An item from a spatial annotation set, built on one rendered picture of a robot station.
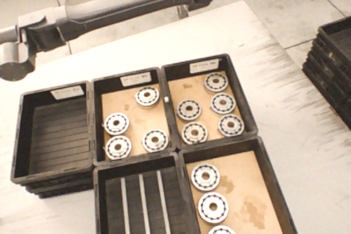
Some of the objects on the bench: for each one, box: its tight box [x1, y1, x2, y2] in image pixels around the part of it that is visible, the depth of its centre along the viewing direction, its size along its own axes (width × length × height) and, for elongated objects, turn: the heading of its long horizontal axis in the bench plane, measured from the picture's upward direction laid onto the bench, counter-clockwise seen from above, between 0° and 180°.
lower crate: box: [27, 179, 94, 199], centre depth 128 cm, size 40×30×12 cm
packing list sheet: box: [0, 146, 35, 218], centre depth 128 cm, size 33×23×1 cm
